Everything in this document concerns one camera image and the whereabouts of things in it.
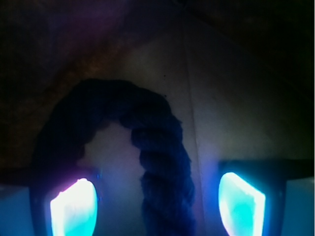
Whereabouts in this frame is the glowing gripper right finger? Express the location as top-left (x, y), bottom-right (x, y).
top-left (218, 159), bottom-right (315, 236)

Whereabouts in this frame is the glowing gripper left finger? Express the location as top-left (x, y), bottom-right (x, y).
top-left (0, 168), bottom-right (98, 236)

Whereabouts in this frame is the dark blue twisted rope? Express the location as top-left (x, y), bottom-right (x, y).
top-left (31, 78), bottom-right (197, 236)

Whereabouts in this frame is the brown paper bag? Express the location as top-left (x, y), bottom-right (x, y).
top-left (0, 0), bottom-right (315, 236)

